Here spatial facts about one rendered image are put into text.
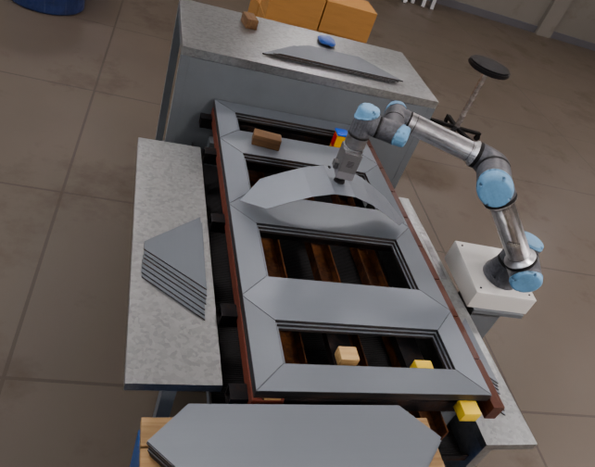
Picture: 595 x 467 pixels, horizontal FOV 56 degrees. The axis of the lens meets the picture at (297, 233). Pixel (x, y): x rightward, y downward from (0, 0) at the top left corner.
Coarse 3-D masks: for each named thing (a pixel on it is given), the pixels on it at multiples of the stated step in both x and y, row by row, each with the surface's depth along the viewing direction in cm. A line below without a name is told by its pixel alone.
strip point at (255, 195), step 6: (252, 186) 205; (258, 186) 204; (252, 192) 203; (258, 192) 202; (246, 198) 201; (252, 198) 200; (258, 198) 199; (264, 198) 198; (252, 204) 198; (258, 204) 197; (264, 204) 196
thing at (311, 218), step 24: (216, 120) 246; (264, 120) 259; (288, 168) 238; (264, 216) 202; (288, 216) 206; (312, 216) 211; (336, 216) 216; (360, 216) 221; (384, 216) 226; (336, 240) 209; (360, 240) 212; (384, 240) 215; (240, 288) 172; (408, 336) 181; (432, 336) 183
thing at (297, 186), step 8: (288, 176) 205; (296, 176) 204; (304, 176) 203; (288, 184) 201; (296, 184) 201; (304, 184) 200; (288, 192) 198; (296, 192) 198; (304, 192) 197; (296, 200) 194
